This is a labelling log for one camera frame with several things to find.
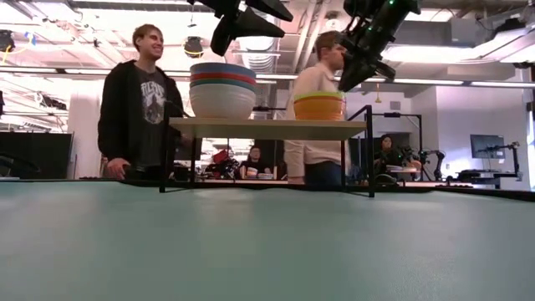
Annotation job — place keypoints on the black ceiling dome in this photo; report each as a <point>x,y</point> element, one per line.
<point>193,47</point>

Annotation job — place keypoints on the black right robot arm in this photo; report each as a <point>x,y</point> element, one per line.
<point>401,12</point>

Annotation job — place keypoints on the dark wall monitor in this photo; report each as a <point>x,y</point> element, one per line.
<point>487,146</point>

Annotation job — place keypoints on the wooden shelf with black legs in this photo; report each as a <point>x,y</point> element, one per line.
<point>267,129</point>

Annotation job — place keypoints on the small pink translucent bowl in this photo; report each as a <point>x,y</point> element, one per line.
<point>319,110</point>

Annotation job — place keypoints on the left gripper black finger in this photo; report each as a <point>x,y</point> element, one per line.
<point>271,8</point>
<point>242,29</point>

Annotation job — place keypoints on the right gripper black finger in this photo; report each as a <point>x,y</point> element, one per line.
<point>351,77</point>
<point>386,71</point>

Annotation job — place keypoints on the black partition panel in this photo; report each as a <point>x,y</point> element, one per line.
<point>37,154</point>

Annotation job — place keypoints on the ribbed ventilation duct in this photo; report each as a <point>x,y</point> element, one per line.
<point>259,54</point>

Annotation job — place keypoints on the black background robot arm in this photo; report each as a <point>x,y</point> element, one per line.
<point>436,161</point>

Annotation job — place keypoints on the person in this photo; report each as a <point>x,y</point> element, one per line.
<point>125,113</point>
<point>254,161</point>
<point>313,79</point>
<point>386,154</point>

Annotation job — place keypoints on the large white bowl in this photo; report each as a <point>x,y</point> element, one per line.
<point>221,104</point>

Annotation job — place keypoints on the green table mat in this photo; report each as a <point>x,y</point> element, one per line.
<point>267,251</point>

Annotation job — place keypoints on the black ceiling device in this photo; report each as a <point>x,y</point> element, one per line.
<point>6,42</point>

